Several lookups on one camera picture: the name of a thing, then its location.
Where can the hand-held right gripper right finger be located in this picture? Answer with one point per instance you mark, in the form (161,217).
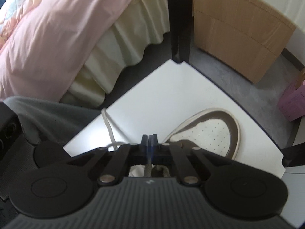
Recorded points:
(153,149)

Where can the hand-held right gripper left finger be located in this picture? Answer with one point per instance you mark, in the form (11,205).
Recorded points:
(144,149)

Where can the white shoelace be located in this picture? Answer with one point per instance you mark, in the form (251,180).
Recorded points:
(110,133)

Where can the white and brown sneaker shoe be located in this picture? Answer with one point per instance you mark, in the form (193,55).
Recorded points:
(212,133)

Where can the pink duvet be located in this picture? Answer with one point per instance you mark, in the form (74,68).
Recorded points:
(59,33)

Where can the pastel patterned pillow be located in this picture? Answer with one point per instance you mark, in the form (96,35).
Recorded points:
(16,7)

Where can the wooden drawer cabinet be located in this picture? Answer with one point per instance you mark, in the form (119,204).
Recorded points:
(238,28)

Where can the pink cardboard box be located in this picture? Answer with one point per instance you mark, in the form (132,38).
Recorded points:
(293,102)

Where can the white chair with black frame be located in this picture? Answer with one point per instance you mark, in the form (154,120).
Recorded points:
(166,93)

